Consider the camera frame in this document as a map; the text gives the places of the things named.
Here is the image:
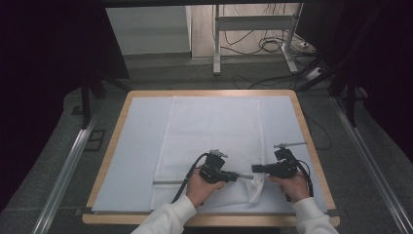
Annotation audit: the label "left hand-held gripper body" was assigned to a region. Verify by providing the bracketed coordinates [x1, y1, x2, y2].
[198, 148, 229, 184]

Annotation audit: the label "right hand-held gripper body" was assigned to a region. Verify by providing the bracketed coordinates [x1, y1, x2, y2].
[266, 141, 308, 179]

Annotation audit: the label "white mesh laundry bag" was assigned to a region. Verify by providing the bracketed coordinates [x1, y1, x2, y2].
[149, 96, 271, 211]

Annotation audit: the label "person's left hand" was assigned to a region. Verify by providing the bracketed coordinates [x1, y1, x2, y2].
[186, 169, 227, 209]

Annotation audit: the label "person's right hand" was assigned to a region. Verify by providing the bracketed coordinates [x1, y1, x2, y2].
[268, 171, 312, 205]

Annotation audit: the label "white table mat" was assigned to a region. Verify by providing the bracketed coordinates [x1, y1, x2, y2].
[92, 95, 327, 215]

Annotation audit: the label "black metal stand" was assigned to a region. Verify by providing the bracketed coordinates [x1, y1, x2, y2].
[79, 71, 131, 131]
[296, 6, 384, 129]

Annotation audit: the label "white power strip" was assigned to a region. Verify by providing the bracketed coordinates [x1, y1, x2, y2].
[305, 66, 324, 81]

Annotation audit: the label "wooden table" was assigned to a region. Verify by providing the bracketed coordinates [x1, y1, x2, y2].
[81, 89, 341, 228]

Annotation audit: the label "black floor plate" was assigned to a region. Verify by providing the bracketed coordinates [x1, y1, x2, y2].
[84, 129, 107, 152]

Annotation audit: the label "dark curtain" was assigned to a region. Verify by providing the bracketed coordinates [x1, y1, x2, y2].
[295, 0, 413, 164]
[0, 0, 131, 211]

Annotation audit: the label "white panel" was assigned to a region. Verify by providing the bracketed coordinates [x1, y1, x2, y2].
[105, 5, 193, 57]

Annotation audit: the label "thin black cable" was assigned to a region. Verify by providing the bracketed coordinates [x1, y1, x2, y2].
[305, 116, 333, 151]

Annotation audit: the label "aluminium rail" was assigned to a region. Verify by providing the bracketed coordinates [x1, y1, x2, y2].
[330, 96, 413, 234]
[31, 97, 100, 234]

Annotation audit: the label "black floor cables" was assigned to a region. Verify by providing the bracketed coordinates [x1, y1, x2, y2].
[220, 3, 325, 91]

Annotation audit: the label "white desk frame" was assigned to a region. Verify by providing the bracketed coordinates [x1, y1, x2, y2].
[212, 3, 305, 76]

